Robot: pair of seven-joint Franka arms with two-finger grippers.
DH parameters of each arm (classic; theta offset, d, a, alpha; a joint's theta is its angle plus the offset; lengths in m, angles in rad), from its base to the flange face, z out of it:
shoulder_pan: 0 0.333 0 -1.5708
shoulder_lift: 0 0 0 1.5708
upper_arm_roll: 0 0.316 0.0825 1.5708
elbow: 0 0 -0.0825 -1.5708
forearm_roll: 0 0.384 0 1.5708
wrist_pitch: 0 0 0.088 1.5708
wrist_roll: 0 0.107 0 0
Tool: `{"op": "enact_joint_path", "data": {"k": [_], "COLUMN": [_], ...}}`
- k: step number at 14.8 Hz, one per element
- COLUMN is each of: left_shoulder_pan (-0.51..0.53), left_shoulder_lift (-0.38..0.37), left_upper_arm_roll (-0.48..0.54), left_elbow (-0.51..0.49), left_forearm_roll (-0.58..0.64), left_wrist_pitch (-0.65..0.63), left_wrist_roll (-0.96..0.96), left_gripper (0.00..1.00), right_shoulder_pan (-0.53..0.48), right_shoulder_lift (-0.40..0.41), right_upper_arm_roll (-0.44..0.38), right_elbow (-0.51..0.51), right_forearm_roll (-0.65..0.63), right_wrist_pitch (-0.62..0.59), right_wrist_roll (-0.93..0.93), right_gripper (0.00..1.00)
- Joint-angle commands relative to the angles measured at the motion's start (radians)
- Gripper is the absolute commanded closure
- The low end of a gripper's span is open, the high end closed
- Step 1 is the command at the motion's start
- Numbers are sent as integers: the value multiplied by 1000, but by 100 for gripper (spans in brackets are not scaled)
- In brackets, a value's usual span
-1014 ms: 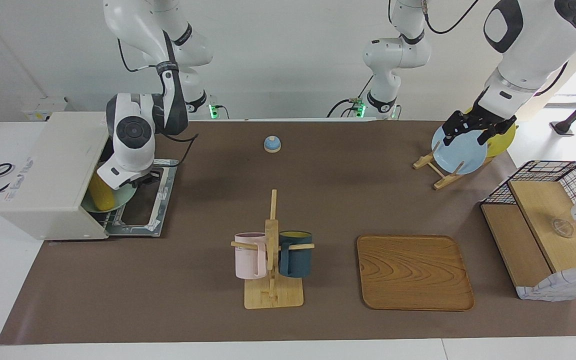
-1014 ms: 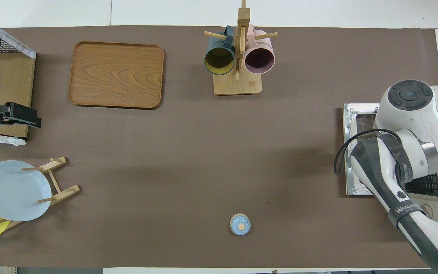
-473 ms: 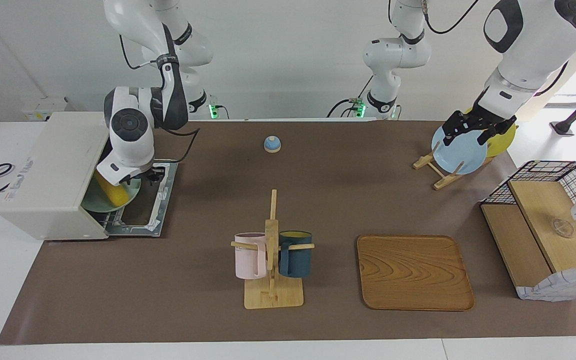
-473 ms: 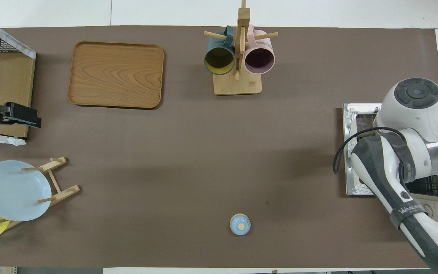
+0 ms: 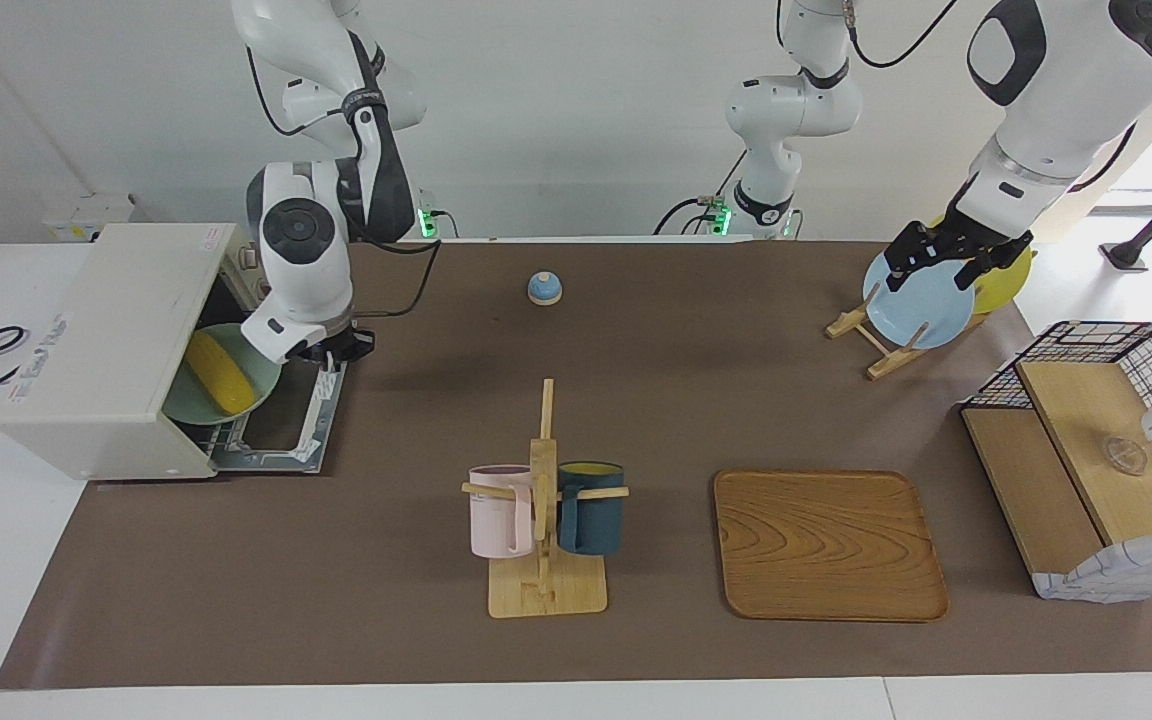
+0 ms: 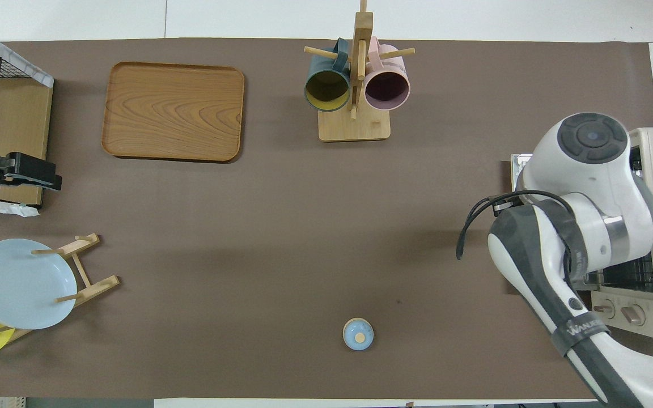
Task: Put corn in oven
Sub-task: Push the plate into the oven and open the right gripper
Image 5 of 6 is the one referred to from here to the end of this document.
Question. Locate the pale green plate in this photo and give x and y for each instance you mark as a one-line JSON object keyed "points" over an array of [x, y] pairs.
{"points": [[261, 365]]}

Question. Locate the glass oven door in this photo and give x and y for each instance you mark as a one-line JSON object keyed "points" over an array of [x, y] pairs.
{"points": [[276, 462]]}

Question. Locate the brown table mat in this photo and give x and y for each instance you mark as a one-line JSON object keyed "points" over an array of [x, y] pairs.
{"points": [[636, 400]]}

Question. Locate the cream toaster oven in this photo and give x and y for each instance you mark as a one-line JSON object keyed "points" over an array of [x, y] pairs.
{"points": [[86, 350]]}

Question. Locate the wooden serving tray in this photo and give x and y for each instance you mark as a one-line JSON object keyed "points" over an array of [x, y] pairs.
{"points": [[826, 545]]}

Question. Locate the pink mug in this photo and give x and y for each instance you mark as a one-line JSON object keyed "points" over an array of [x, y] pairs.
{"points": [[496, 520]]}

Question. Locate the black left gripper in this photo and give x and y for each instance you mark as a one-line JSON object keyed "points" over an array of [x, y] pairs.
{"points": [[966, 243]]}

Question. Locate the wooden mug tree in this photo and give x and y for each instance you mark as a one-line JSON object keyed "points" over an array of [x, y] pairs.
{"points": [[546, 595]]}

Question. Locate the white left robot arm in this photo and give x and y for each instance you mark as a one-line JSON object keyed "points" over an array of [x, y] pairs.
{"points": [[1056, 100]]}

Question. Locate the small clear glass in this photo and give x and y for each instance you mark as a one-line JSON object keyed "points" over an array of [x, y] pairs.
{"points": [[1124, 455]]}

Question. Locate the wooden shelf box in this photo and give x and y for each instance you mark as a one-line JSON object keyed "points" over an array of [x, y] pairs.
{"points": [[1116, 575]]}

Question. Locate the wooden plate rack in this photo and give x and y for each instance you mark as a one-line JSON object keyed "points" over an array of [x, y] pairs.
{"points": [[848, 325]]}

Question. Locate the yellow plate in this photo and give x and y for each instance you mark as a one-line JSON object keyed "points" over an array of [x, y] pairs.
{"points": [[1006, 285]]}

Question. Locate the white socket box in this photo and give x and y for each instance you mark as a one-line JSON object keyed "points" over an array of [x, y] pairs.
{"points": [[86, 215]]}

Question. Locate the dark teal mug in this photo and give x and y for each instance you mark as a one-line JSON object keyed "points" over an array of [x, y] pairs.
{"points": [[591, 520]]}

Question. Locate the yellow corn cob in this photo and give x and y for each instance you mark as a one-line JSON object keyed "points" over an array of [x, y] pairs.
{"points": [[219, 375]]}

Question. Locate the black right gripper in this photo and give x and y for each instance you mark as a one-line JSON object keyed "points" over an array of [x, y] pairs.
{"points": [[346, 342]]}

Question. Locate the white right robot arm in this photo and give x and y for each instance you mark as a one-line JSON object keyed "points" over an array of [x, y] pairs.
{"points": [[306, 270]]}

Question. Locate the light blue plate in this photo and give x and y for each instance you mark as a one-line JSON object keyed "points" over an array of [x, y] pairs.
{"points": [[921, 310]]}

